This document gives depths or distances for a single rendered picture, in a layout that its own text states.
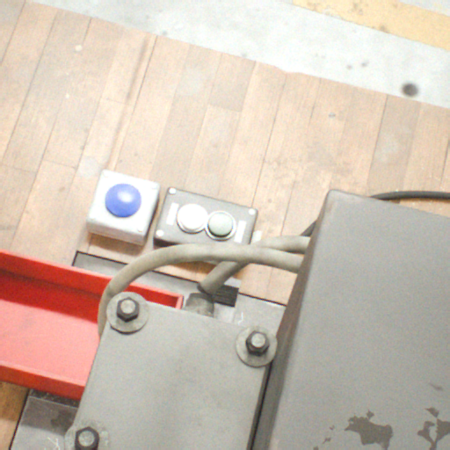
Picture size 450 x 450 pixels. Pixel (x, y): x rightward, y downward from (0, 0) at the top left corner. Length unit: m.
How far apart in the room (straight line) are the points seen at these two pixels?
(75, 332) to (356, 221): 0.79
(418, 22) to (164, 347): 2.04
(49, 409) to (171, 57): 0.45
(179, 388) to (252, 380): 0.04
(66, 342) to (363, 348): 0.80
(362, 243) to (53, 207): 0.85
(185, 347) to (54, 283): 0.67
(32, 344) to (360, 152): 0.44
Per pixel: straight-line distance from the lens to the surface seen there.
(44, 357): 1.24
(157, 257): 0.62
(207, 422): 0.59
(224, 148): 1.34
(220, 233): 1.25
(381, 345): 0.46
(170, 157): 1.33
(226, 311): 1.18
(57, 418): 1.22
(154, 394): 0.59
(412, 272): 0.48
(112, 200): 1.27
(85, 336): 1.24
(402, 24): 2.58
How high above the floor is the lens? 2.08
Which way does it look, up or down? 66 degrees down
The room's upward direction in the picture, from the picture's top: 11 degrees clockwise
